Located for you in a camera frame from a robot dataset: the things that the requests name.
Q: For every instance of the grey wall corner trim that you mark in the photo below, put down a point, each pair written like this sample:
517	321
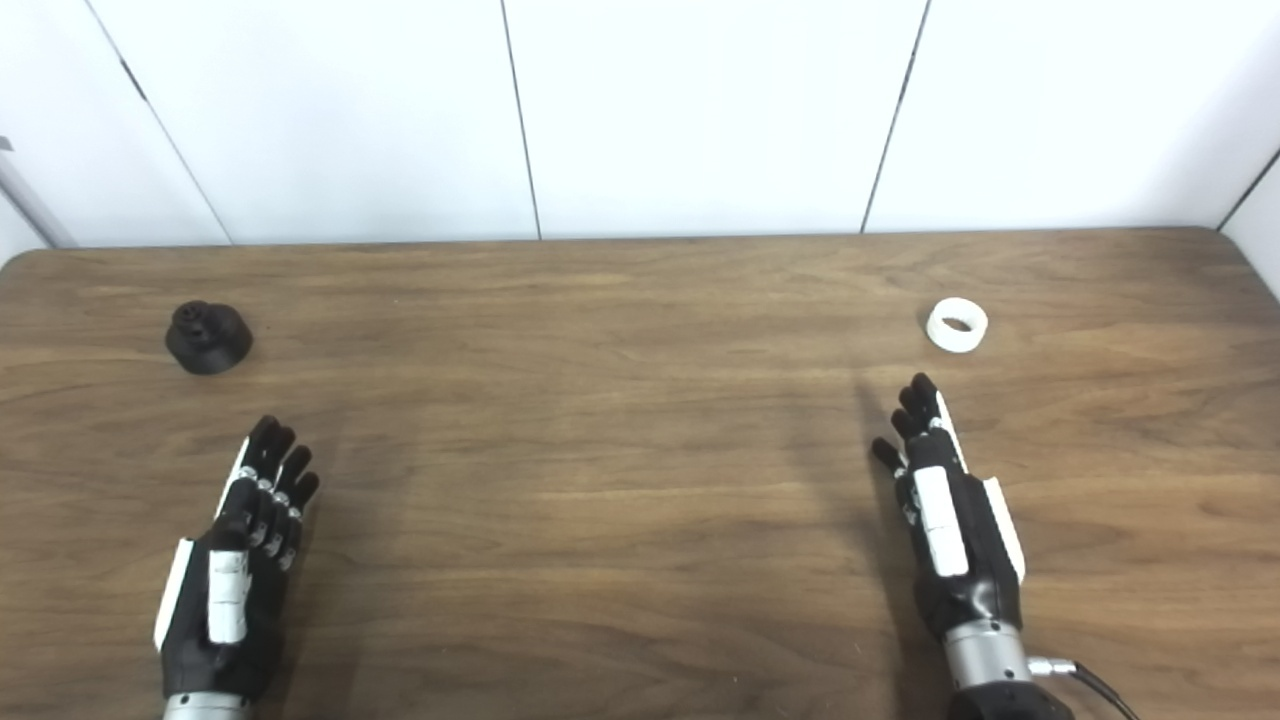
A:
30	205

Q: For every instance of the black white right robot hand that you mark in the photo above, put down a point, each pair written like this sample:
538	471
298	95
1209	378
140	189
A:
965	590

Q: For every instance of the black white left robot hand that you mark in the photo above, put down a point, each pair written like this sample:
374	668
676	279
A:
225	640

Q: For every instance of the round black gear part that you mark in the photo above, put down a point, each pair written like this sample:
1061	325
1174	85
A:
210	345

